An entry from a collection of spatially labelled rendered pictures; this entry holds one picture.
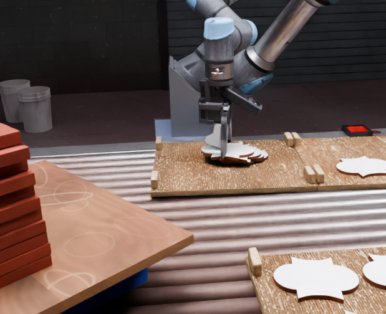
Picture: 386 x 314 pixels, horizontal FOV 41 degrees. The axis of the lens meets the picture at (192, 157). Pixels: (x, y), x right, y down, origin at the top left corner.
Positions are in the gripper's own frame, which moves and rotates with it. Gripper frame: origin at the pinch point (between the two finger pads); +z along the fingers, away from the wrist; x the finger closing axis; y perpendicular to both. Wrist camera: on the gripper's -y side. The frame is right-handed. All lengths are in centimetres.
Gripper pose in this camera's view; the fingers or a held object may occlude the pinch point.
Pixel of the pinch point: (227, 149)
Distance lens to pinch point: 143.3
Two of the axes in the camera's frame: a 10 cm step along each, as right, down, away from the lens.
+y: -9.8, -0.4, 1.8
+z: 0.3, 9.3, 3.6
